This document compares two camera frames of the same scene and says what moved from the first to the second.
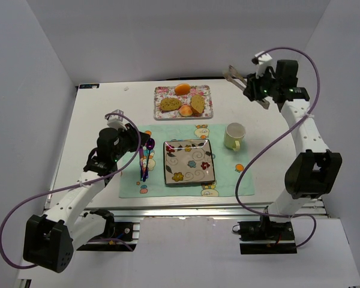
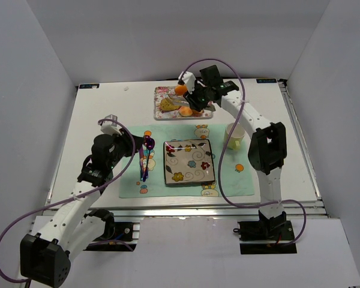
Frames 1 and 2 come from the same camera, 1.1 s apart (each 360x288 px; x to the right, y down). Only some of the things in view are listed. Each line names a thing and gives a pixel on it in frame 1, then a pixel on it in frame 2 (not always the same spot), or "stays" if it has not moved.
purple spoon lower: (150, 144) stays
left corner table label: (89, 86) stays
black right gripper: (252, 89) → (194, 98)
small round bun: (185, 111) stays
